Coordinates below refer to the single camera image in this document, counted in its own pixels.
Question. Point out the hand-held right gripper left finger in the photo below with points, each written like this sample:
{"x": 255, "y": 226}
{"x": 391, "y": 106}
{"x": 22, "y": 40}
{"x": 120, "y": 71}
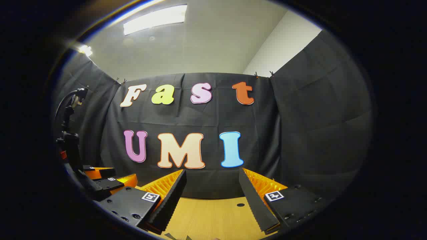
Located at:
{"x": 171, "y": 200}

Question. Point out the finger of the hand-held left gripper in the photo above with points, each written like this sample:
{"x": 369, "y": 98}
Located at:
{"x": 103, "y": 173}
{"x": 110, "y": 184}

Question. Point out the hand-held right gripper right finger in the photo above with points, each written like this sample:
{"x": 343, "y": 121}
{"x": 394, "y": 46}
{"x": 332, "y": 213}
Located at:
{"x": 255, "y": 203}

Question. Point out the black backdrop cloth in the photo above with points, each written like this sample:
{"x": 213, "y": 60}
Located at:
{"x": 300, "y": 133}

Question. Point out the ceiling light panel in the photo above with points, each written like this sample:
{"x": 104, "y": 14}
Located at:
{"x": 85, "y": 50}
{"x": 155, "y": 19}

